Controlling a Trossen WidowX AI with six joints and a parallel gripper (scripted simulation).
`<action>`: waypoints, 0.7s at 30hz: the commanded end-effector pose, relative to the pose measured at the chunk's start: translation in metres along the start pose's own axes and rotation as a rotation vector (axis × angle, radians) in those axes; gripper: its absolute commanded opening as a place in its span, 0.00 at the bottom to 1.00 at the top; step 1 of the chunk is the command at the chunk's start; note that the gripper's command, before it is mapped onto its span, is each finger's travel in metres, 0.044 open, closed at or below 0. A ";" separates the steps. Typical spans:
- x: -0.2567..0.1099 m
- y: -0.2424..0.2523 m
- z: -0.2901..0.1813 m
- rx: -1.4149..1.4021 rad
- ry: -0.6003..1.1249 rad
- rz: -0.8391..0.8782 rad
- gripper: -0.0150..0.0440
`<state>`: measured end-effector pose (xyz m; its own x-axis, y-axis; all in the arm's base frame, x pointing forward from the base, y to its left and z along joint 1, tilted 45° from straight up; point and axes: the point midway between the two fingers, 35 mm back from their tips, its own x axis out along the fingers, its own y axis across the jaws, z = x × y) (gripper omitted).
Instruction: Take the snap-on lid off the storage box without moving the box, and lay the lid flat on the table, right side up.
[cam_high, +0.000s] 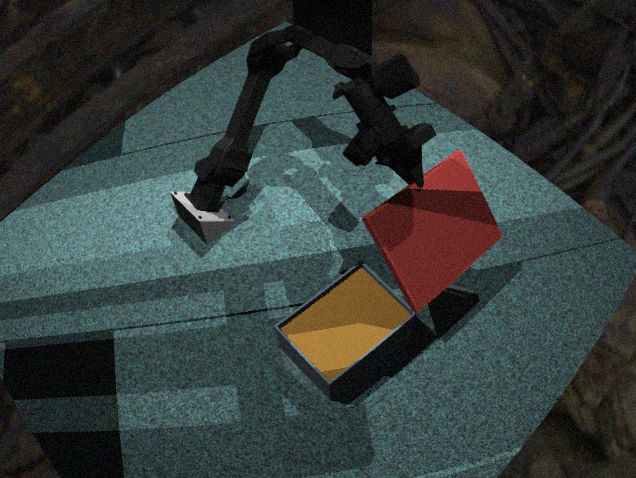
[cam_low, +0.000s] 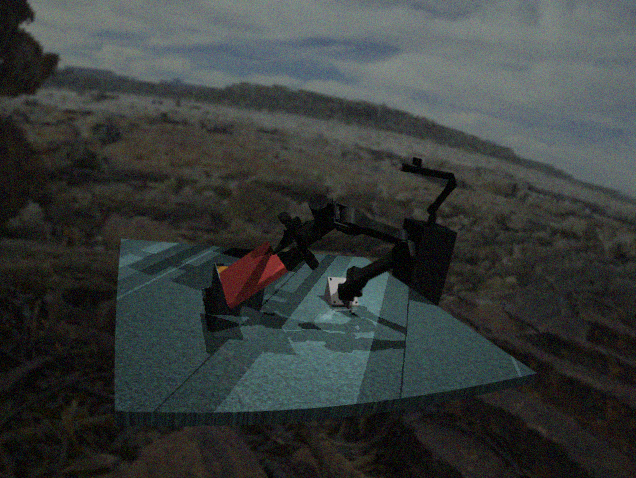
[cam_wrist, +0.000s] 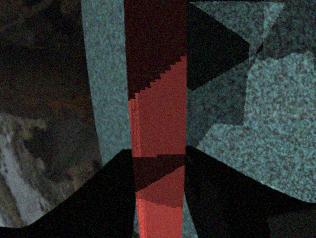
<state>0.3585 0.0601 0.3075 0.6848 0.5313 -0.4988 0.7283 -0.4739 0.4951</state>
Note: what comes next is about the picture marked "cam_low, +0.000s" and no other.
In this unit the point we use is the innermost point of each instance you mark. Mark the red square lid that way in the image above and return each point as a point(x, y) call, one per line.
point(250, 274)

